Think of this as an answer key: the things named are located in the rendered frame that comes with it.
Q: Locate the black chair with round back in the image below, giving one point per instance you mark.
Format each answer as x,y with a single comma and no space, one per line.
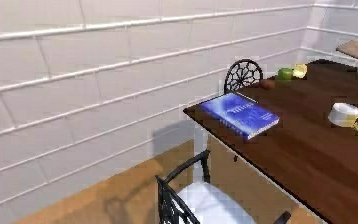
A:
242,76

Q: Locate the brown potato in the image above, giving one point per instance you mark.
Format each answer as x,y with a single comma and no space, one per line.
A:
267,84

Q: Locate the yellow apple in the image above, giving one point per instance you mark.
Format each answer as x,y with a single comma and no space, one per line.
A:
300,70

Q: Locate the white bowl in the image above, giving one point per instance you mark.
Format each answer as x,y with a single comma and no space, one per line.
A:
343,114

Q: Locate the black chair with white seat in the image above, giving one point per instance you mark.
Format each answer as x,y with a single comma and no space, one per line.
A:
200,203

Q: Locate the green apple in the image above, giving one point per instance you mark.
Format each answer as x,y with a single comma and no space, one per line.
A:
285,74

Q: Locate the brown wooden board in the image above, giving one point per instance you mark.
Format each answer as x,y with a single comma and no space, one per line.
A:
355,50

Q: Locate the dark brown wooden table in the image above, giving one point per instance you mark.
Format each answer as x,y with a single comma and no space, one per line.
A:
307,153

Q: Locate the blue book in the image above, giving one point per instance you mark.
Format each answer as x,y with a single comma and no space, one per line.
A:
240,114

